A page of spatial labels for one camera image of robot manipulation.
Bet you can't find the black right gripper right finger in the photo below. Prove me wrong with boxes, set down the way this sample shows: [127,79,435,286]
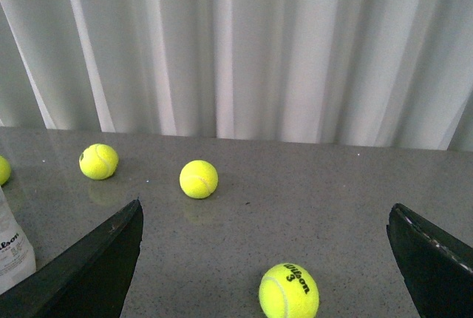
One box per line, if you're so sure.
[387,203,472,317]

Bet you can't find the plain yellow tennis ball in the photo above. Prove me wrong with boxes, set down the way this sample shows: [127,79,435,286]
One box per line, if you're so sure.
[179,160,219,199]

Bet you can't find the tennis ball with black logo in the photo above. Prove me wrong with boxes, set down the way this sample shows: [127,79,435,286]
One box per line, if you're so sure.
[79,143,119,180]

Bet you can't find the Wilson 3 tennis ball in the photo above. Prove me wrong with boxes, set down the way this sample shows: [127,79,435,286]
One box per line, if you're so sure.
[259,263,320,318]

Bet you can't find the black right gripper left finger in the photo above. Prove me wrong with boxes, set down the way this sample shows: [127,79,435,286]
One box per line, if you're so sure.
[1,200,143,317]

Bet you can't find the white blue tennis ball can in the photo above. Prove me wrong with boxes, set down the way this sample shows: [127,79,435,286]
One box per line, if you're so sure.
[0,189,36,294]

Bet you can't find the white pleated curtain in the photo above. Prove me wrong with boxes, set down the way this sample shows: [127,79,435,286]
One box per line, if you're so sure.
[1,0,472,150]

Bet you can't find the tennis ball far left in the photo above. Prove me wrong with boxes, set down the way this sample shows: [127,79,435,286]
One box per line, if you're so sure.
[0,156,12,186]

